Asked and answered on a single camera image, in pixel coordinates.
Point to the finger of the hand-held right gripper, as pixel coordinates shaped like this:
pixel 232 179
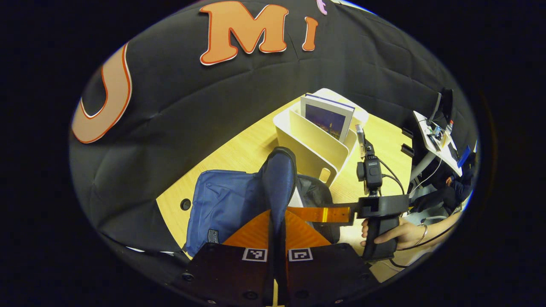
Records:
pixel 332 214

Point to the white bookshelf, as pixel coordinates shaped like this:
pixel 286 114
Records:
pixel 307 149

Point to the dark blue cover book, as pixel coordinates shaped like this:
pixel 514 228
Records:
pixel 326 121

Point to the dark clothing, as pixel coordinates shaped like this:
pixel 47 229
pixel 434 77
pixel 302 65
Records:
pixel 443 192

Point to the white side table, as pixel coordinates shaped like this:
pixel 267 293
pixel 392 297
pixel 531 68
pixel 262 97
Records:
pixel 422 123

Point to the black monitor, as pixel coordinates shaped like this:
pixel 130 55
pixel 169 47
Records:
pixel 445 106

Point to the black table clamp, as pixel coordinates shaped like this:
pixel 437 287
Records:
pixel 407 132
pixel 407 150

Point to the blue flat object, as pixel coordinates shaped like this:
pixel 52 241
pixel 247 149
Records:
pixel 463 156

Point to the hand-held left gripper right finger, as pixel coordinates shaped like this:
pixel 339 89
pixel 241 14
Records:
pixel 324 273

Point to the blue schoolbag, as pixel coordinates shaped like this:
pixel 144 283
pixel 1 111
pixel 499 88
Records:
pixel 226 200

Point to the small electronics board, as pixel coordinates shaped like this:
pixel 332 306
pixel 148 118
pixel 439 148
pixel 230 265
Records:
pixel 439 134

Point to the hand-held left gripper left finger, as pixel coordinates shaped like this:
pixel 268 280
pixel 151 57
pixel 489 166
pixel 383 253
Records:
pixel 230 273

